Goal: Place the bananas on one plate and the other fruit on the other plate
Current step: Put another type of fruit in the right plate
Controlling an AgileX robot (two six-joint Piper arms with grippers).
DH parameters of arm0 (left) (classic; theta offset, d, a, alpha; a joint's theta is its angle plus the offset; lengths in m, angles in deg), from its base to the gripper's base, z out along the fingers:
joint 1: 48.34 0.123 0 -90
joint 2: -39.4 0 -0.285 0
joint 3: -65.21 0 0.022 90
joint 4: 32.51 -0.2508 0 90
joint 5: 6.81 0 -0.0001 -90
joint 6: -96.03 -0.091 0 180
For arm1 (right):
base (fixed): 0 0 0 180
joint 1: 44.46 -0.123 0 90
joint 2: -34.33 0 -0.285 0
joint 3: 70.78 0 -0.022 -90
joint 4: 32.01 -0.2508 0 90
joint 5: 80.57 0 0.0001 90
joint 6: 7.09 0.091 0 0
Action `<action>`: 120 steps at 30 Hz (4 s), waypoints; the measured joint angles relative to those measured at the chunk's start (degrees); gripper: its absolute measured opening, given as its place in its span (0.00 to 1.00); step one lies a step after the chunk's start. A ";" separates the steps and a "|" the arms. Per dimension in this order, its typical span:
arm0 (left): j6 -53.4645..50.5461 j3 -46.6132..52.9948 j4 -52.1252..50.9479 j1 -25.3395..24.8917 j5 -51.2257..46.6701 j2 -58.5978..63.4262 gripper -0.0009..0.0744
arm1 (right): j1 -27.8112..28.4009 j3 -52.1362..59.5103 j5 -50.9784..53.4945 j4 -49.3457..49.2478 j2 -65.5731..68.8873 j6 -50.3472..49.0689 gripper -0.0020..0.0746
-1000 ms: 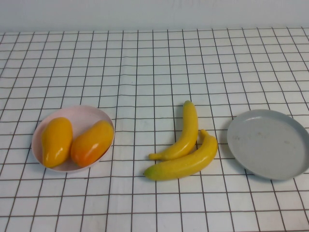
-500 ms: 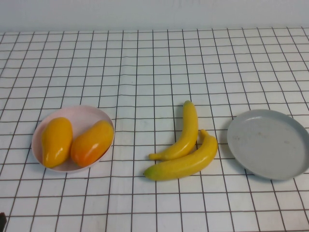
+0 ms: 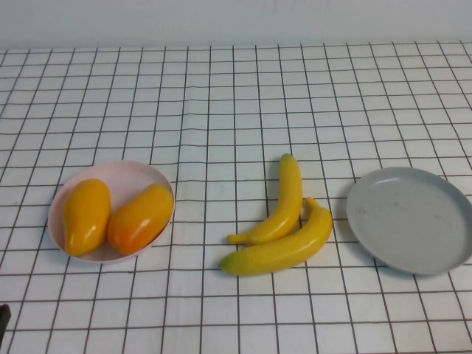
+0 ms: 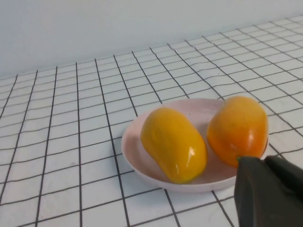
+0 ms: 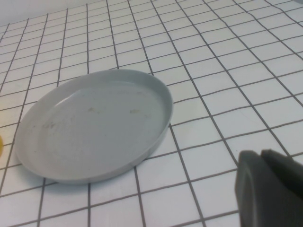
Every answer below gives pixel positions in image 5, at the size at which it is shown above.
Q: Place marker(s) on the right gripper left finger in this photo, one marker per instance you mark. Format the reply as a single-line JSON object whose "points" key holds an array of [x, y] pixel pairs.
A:
{"points": [[255, 201]]}

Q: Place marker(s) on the large banana with green tip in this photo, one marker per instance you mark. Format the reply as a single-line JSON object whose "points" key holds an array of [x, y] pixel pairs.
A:
{"points": [[1, 146]]}

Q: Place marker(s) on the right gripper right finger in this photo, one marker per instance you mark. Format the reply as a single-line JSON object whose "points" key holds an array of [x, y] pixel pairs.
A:
{"points": [[286, 172]]}

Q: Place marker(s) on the grey round plate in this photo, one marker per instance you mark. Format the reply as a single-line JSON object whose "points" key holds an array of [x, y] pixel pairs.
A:
{"points": [[94, 130]]}

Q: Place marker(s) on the white grid tablecloth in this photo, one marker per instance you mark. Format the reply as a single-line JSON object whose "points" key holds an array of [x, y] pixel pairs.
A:
{"points": [[213, 71]]}

